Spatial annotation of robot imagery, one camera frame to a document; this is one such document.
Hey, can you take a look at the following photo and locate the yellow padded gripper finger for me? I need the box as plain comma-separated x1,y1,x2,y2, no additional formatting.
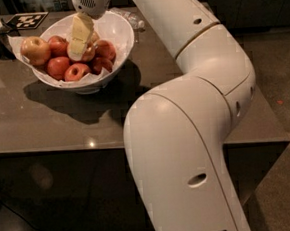
67,13,94,61

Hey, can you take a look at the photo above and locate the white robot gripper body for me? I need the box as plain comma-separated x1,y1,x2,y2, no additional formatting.
72,0,111,19

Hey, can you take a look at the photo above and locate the yellow-red apple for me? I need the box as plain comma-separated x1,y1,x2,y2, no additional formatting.
20,36,51,66
80,42,95,62

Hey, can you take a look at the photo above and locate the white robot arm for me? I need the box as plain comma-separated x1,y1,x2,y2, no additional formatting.
123,0,256,231

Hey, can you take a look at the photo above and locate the green-yellow apple at back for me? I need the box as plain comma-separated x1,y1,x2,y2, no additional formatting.
90,31,100,42

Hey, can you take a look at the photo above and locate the red apple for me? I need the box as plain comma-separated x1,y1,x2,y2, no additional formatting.
94,39,116,61
48,35,68,57
64,63,91,82
91,57,113,75
46,56,71,80

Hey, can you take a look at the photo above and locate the white ceramic bowl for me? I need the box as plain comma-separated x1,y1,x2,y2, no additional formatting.
27,7,139,99

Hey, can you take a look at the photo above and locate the red apple back left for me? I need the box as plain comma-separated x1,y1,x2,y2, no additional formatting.
48,35,68,57

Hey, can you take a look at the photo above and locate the red apple front right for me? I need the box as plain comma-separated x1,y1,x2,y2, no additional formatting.
91,57,113,75

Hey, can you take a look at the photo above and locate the red apple front centre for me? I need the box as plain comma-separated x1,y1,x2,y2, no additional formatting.
64,63,91,82

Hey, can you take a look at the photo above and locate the red apple front left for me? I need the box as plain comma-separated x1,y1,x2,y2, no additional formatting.
46,56,71,80

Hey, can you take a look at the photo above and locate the clear plastic water bottle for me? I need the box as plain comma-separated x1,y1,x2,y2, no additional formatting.
111,7,145,31

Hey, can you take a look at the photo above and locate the black white marker card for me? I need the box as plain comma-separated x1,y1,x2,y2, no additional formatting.
7,12,48,30

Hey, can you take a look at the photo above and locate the black spatula white handle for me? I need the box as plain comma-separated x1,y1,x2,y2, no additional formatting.
0,19,19,55

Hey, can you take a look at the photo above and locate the black floor cable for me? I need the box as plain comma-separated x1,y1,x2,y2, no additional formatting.
0,177,105,231

